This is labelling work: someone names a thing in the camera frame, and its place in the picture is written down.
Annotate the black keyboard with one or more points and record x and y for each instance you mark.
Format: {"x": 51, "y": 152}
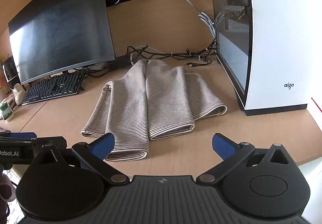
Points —
{"x": 58, "y": 86}

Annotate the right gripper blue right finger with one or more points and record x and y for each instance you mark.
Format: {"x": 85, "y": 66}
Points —
{"x": 232, "y": 154}

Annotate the beige striped knit sweater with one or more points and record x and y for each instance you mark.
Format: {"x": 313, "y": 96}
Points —
{"x": 153, "y": 100}

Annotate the beige plush toy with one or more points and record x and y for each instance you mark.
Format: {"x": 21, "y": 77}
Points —
{"x": 19, "y": 94}

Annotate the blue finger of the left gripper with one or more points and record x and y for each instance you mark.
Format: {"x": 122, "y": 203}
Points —
{"x": 23, "y": 135}

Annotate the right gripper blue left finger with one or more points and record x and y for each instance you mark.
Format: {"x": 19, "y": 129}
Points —
{"x": 91, "y": 156}

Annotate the black curved monitor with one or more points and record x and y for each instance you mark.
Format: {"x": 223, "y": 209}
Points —
{"x": 51, "y": 36}

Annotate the green capped white bottle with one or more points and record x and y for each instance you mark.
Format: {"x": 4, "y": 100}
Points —
{"x": 6, "y": 112}

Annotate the white aigo computer case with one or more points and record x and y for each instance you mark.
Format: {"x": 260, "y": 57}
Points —
{"x": 267, "y": 48}

